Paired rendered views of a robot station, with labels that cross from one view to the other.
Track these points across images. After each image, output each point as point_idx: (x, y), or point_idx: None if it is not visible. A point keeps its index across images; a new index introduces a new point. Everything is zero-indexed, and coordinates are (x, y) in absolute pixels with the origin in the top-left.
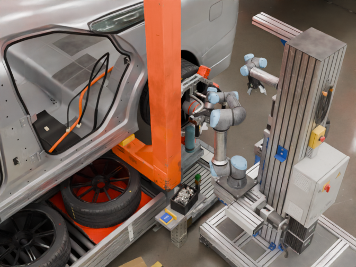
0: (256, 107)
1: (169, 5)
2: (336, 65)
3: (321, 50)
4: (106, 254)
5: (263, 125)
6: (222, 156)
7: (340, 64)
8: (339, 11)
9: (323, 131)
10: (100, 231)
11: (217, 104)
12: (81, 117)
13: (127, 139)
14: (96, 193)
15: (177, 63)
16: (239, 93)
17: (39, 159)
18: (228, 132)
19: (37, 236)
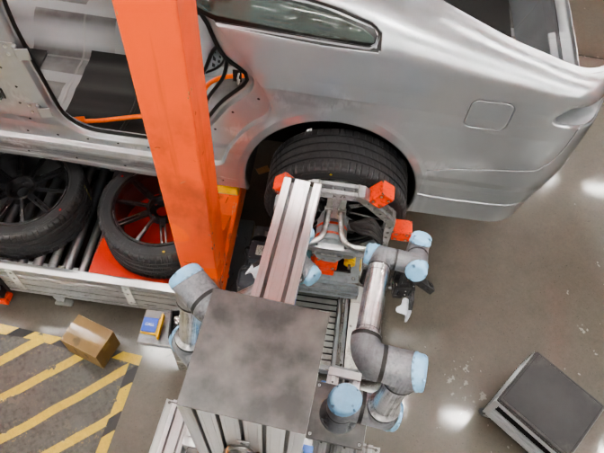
0: (530, 315)
1: (137, 21)
2: (269, 439)
3: (232, 382)
4: (81, 289)
5: (500, 348)
6: (182, 336)
7: (293, 448)
8: None
9: None
10: (111, 260)
11: (484, 255)
12: None
13: (221, 187)
14: (138, 214)
15: (186, 141)
16: (539, 272)
17: (39, 115)
18: (439, 306)
19: (31, 199)
